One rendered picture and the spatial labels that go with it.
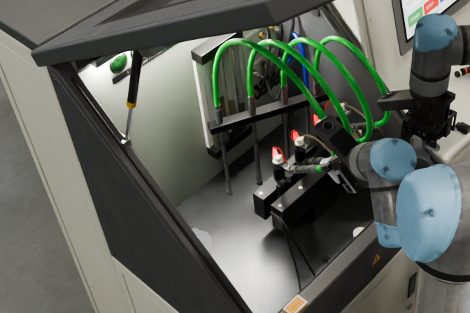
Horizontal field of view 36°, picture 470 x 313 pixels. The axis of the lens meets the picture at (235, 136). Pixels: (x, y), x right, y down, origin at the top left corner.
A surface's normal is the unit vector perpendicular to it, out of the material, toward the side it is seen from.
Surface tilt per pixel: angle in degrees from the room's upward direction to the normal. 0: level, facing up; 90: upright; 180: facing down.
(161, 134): 90
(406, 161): 45
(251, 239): 0
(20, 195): 0
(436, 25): 0
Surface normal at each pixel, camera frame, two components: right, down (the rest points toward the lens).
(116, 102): 0.71, 0.44
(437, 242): 0.04, 0.46
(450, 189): -0.11, -0.55
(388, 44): 0.67, 0.25
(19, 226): -0.09, -0.72
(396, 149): 0.18, -0.06
